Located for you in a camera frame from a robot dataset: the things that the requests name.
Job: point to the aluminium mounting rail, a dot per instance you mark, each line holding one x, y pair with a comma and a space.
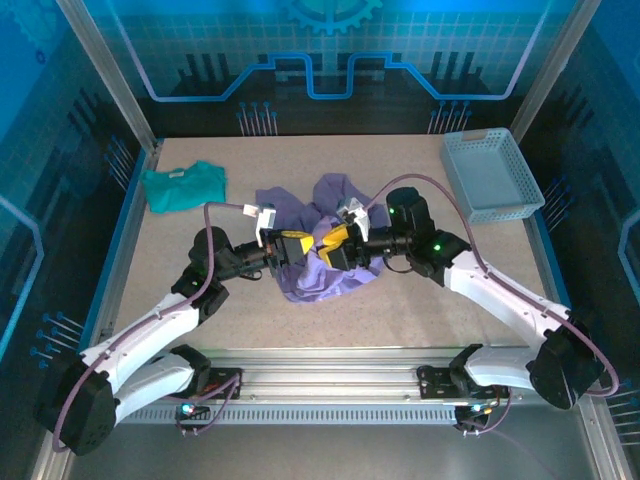
325, 375

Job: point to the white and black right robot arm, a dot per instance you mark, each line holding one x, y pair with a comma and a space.
500, 295

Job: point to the small LED circuit board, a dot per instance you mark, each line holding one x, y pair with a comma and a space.
480, 407
189, 407

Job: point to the blue-grey perforated plastic basket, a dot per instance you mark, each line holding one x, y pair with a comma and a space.
490, 170

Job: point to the grey metal panel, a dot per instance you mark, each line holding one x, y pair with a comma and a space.
325, 450

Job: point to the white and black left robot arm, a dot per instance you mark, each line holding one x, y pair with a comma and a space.
140, 335

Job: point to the purple t-shirt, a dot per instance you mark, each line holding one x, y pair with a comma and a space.
310, 280

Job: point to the blue table edge strip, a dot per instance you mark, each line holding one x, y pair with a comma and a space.
537, 230
124, 225

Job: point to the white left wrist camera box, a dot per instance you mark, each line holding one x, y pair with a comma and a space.
265, 215

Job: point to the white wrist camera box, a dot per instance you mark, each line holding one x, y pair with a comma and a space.
355, 210
265, 215

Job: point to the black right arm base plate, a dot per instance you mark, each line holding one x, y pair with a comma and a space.
435, 385

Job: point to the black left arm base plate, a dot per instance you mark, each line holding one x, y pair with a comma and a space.
217, 376

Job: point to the teal folded t-shirt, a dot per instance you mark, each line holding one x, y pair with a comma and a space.
180, 187

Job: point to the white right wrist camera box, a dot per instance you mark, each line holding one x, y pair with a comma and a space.
355, 210

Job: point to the aluminium frame post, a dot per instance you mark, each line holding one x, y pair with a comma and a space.
115, 85
550, 70

